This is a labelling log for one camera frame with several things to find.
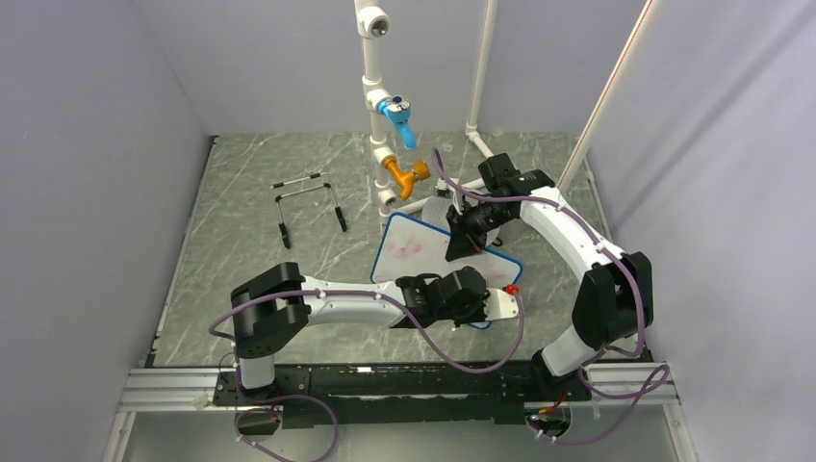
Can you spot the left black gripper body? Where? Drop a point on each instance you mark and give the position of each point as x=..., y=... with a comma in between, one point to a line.
x=473, y=310

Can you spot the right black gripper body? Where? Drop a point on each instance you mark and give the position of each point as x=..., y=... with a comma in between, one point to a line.
x=474, y=221

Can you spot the blue framed whiteboard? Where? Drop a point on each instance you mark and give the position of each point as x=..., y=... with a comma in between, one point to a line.
x=412, y=255

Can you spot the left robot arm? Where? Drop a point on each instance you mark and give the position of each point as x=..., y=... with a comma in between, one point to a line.
x=280, y=302

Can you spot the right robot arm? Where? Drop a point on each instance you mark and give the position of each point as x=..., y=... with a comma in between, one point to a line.
x=615, y=297

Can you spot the orange plastic tap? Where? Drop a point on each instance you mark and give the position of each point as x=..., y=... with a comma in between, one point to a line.
x=406, y=179

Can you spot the blue plastic tap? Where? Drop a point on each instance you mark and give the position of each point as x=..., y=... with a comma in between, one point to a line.
x=397, y=110

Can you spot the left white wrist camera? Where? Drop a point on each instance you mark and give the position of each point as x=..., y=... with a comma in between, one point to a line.
x=501, y=303

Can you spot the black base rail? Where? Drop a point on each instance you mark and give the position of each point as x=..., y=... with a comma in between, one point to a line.
x=402, y=393

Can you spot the black wire whiteboard stand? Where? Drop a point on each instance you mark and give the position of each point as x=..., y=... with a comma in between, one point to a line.
x=311, y=193

